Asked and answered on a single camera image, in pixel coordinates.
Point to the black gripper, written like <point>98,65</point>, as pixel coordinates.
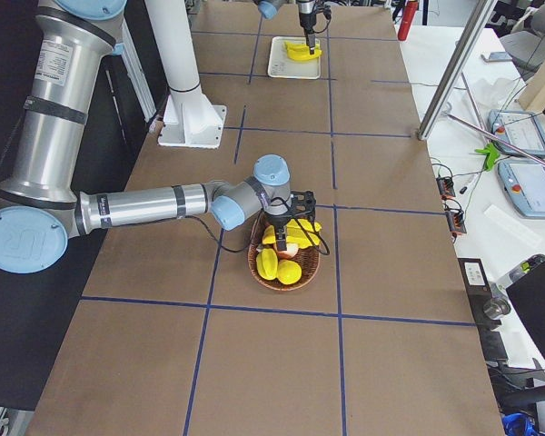
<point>306,19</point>
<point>278,222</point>

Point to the yellow banana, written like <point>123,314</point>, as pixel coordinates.
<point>269,238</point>
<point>301,47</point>
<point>304,55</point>
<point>303,228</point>

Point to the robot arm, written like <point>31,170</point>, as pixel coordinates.
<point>41,208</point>
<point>269,9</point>

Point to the brown wicker basket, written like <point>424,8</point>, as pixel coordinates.
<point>307,258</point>

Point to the pink apple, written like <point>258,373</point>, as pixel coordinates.
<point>291,250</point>

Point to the yellow starfruit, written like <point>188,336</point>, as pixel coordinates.
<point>267,264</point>

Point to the cream rectangular tray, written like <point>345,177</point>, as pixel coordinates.
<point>280,66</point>

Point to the yellow pear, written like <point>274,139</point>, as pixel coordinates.
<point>288,272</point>

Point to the red cylinder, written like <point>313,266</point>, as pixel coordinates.
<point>409,10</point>

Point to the white pillar with base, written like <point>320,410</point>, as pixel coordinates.
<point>189,119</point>

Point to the orange relay board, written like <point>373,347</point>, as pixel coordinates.
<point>446,187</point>
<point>455,220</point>

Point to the metal-claw reacher grabber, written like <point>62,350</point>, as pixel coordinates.
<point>481,123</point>

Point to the black smartphone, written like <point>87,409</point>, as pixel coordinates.
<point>496,57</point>

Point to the black box with label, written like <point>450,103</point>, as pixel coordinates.
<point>474,276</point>

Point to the metal cup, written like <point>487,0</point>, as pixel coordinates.
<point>495,308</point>

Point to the far teach pendant tablet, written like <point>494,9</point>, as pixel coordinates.
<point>519,128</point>

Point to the teach pendant tablet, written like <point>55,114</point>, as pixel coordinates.
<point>524,183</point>
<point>519,128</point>

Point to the near teach pendant tablet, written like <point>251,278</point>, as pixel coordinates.
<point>524,183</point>

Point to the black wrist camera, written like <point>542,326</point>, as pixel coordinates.
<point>303,205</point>

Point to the aluminium frame post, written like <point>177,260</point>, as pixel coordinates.
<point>461,54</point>

